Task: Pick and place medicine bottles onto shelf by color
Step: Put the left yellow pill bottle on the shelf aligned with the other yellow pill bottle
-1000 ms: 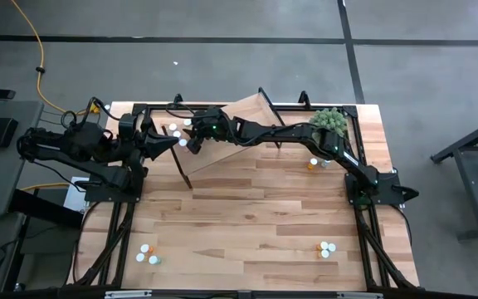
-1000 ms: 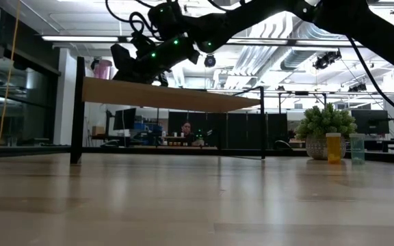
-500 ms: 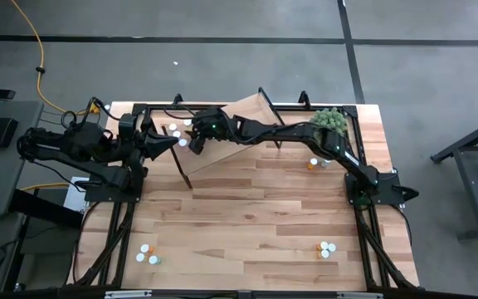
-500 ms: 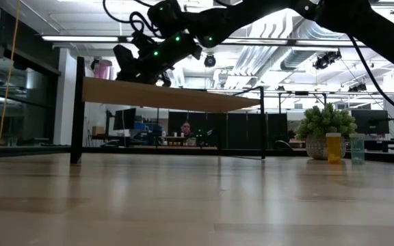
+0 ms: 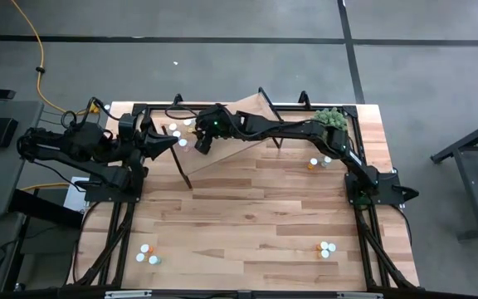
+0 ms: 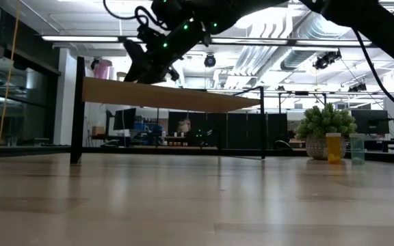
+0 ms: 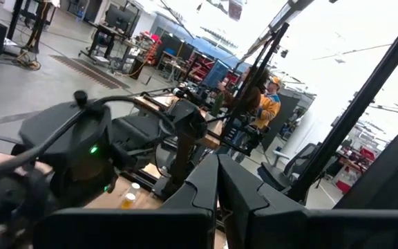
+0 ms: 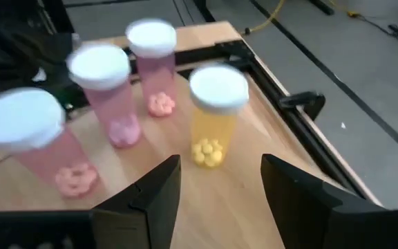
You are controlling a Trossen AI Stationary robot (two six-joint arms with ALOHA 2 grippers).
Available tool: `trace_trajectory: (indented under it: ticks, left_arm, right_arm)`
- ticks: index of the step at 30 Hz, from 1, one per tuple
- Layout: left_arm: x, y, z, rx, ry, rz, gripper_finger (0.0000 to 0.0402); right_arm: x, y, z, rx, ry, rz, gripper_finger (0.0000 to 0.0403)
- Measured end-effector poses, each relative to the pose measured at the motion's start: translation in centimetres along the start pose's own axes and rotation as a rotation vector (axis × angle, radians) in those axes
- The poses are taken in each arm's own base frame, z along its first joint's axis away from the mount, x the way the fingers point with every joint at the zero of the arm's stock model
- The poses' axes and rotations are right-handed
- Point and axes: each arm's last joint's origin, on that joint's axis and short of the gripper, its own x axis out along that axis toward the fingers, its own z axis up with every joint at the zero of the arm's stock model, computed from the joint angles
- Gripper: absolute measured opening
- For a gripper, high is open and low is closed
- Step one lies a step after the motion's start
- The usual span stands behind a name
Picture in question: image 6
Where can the wooden shelf with black frame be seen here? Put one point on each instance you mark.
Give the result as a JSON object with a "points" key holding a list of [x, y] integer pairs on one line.
{"points": [[166, 97]]}

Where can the black room divider panels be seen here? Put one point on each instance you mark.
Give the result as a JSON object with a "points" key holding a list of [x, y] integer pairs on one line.
{"points": [[238, 131]]}

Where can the green plant in patterned pot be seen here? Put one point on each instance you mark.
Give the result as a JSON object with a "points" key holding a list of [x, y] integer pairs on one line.
{"points": [[323, 123]]}

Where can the black table edge rail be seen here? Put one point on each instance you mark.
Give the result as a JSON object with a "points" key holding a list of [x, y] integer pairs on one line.
{"points": [[29, 150]]}

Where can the yellow-green medicine bottle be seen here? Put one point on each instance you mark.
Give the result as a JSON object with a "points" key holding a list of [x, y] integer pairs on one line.
{"points": [[121, 77]]}

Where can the black track spotlight cluster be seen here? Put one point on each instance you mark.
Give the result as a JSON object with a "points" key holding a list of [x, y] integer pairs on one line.
{"points": [[325, 61]]}

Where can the black office chair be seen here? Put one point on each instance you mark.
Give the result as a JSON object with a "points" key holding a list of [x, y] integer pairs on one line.
{"points": [[282, 145]]}

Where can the black round ceiling spotlight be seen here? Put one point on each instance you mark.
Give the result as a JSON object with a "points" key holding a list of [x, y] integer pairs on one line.
{"points": [[209, 61], [93, 64]]}

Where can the brown cardboard box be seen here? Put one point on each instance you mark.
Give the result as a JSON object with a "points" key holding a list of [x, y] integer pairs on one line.
{"points": [[98, 130]]}

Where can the black track spotlight pair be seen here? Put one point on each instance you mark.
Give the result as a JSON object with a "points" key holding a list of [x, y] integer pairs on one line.
{"points": [[357, 88]]}

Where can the teal medicine bottle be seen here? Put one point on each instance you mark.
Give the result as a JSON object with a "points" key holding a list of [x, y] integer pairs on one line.
{"points": [[357, 150]]}

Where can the silver ventilation duct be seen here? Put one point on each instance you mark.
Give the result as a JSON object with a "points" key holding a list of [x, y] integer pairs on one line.
{"points": [[296, 59]]}

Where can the orange medicine bottle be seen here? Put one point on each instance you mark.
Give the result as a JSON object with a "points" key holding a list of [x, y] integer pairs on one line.
{"points": [[334, 148]]}

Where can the wide black computer monitor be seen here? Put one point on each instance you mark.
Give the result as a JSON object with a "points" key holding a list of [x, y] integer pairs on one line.
{"points": [[369, 122]]}

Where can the person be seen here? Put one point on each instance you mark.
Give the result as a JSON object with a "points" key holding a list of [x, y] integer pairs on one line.
{"points": [[184, 125]]}

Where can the pink medicine bottle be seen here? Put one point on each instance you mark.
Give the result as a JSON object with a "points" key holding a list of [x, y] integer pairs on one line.
{"points": [[103, 70]]}

